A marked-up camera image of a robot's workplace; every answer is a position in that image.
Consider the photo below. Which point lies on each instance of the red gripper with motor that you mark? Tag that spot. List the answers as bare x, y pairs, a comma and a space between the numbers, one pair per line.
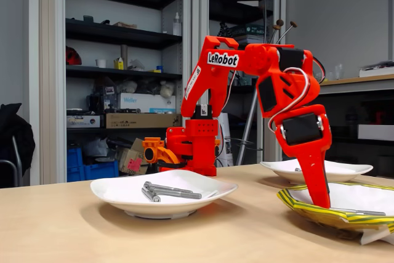
303, 129

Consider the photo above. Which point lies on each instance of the red printed robot arm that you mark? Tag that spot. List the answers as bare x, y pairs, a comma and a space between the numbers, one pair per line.
255, 59

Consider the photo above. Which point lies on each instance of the yellow green striped paper plate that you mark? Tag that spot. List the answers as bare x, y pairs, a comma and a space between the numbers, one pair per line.
295, 204

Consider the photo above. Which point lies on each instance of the white square ceramic plate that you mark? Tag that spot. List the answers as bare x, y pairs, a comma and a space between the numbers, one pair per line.
129, 206
286, 175

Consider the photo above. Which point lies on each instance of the white flat box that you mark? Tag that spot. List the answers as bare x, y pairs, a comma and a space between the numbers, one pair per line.
375, 132

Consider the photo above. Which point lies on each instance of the grey coat stand wooden knobs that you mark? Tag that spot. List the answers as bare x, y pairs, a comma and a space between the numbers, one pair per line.
249, 121

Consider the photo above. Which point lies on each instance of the low cabinet with wooden top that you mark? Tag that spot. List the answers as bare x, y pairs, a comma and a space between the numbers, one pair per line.
375, 86

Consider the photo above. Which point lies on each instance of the clear plastic bottle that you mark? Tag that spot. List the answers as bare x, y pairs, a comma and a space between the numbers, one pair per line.
338, 72

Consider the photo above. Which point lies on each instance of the white tray with parts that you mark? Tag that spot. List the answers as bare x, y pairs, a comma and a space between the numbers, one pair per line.
375, 72

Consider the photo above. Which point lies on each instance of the stack of books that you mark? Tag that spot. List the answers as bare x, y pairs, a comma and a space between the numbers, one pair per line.
252, 30

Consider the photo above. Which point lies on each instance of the orange printed table clamp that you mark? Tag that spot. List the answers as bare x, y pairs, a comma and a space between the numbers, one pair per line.
154, 146

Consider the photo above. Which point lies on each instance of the white plush toy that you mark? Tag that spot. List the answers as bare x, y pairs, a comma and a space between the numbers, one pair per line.
167, 89

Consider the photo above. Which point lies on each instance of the black flexible tripod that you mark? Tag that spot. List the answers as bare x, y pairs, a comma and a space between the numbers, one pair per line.
222, 29

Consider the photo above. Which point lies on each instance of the cardboard box with pink sticker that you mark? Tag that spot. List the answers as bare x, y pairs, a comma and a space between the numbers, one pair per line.
129, 158

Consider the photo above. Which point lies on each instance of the long brown cardboard box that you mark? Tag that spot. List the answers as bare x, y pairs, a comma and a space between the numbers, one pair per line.
132, 121

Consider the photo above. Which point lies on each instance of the white Weller box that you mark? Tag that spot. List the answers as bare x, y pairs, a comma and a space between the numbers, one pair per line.
135, 103

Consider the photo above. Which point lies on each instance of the white plastic bottle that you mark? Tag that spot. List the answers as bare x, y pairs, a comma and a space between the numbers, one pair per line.
177, 27

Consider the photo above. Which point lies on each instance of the crumpled clear plastic bag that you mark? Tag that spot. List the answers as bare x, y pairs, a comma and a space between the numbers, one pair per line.
136, 66

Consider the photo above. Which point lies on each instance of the wide blue plastic crate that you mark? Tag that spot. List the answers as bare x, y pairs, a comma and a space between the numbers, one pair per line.
101, 171

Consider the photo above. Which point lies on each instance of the white plastic bag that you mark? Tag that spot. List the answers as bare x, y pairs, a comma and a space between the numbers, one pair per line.
97, 147

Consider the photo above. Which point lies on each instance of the small yellow carton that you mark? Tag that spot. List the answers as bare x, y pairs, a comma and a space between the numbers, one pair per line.
119, 64

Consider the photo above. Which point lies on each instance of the flat grey printed box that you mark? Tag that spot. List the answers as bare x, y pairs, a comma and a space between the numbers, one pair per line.
83, 122

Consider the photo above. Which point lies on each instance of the small blue plastic crate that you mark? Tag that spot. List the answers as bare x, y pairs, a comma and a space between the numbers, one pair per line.
74, 157

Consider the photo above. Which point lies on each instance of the white cup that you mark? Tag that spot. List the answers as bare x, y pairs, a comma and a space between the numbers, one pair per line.
101, 63

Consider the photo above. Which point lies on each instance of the flat cardboard piece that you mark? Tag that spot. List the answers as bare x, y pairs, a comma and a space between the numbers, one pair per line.
124, 25

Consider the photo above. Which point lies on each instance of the red black helmet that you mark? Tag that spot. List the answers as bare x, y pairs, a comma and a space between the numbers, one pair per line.
74, 58

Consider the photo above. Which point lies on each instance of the black jacket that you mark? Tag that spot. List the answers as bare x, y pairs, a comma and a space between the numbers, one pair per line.
15, 139

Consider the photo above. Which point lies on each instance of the grey metal chair frame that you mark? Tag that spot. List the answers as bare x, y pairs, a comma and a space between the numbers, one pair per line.
6, 162

